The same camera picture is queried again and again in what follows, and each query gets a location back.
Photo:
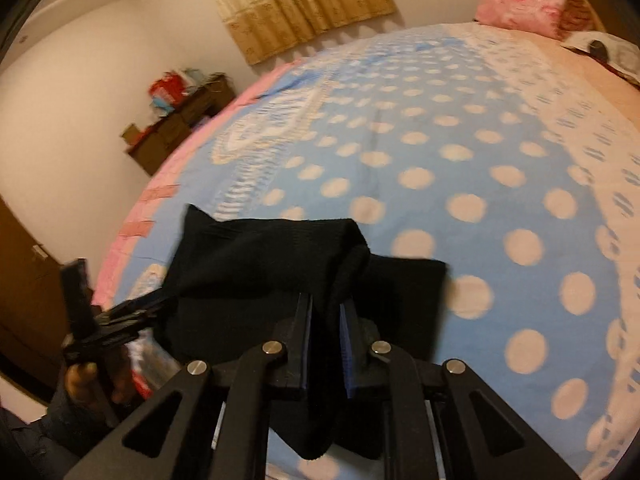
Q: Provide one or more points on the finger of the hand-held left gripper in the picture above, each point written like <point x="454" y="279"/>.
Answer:
<point x="135" y="310"/>

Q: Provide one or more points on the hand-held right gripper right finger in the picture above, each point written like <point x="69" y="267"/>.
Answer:
<point x="347" y="350"/>

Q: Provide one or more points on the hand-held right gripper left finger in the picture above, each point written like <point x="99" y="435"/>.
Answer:
<point x="301" y="345"/>

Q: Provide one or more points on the black pants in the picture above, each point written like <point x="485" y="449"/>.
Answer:
<point x="260" y="260"/>

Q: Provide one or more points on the person's left forearm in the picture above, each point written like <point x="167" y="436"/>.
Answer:
<point x="75" y="435"/>

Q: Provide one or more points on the person's left hand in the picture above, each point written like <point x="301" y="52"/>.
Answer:
<point x="80" y="380"/>

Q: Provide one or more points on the brown wooden door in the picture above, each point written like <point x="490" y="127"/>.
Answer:
<point x="30" y="300"/>

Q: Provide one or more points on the small cardboard box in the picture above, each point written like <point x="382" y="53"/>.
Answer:
<point x="131" y="135"/>

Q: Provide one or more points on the brown wooden dresser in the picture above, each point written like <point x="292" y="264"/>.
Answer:
<point x="170" y="132"/>

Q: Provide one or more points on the blue polka dot printed blanket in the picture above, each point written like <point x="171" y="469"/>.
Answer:
<point x="450" y="160"/>

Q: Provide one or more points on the light blue paper bag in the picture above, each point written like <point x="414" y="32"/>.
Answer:
<point x="194" y="76"/>

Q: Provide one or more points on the beige patterned curtain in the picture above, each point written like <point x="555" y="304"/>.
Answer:
<point x="295" y="5"/>

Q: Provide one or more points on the pink floral pillow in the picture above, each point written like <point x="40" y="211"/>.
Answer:
<point x="520" y="7"/>

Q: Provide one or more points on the white pillow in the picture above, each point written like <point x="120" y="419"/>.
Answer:
<point x="617" y="52"/>

